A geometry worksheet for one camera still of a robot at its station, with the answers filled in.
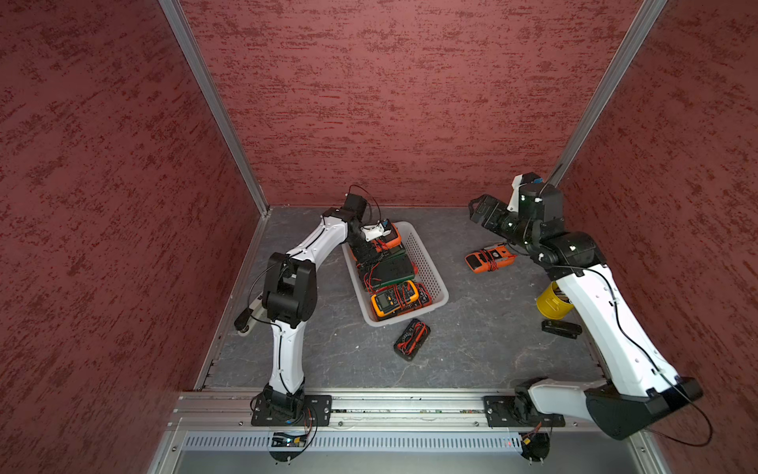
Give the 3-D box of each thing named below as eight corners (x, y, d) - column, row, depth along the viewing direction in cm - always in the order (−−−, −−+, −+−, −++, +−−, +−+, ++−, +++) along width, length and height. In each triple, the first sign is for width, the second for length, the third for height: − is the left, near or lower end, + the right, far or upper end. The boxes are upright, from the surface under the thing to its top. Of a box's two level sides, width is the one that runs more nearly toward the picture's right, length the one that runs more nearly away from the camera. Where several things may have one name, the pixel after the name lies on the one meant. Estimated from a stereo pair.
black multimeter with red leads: (391, 349, 86) (391, 344, 83) (412, 321, 92) (413, 315, 89) (409, 363, 83) (410, 359, 80) (430, 333, 89) (431, 328, 86)
